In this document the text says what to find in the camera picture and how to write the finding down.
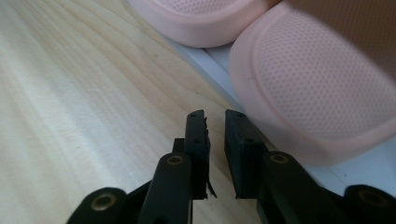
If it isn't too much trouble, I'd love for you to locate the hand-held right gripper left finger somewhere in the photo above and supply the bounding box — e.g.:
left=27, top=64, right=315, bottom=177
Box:
left=172, top=108, right=218, bottom=201

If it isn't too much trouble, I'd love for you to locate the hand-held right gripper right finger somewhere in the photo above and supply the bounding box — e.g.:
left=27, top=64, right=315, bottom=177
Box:
left=224, top=108, right=269, bottom=200

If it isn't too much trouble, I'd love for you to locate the white two-tier shoe rack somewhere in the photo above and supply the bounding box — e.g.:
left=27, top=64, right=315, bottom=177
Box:
left=164, top=36, right=396, bottom=200

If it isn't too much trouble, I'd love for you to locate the pink slipper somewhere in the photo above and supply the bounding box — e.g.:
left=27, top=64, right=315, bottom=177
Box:
left=126, top=0, right=283, bottom=49
left=228, top=0, right=396, bottom=167

